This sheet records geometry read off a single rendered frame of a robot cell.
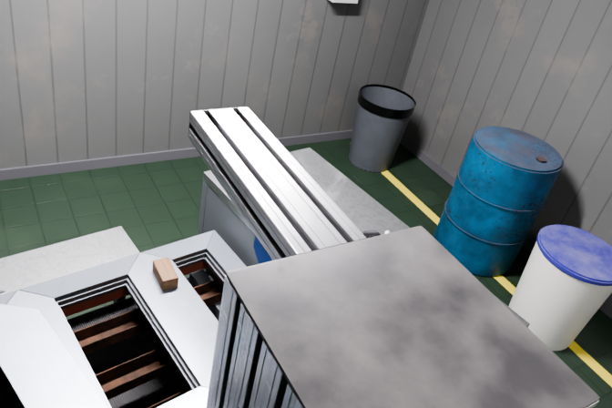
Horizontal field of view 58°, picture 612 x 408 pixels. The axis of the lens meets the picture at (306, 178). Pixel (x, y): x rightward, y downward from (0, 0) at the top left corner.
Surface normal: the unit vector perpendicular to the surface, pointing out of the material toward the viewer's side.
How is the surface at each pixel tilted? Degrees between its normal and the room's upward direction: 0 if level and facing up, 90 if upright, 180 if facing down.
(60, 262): 0
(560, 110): 90
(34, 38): 90
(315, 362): 0
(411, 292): 0
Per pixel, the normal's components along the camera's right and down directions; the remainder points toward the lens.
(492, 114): -0.85, 0.14
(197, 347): 0.18, -0.83
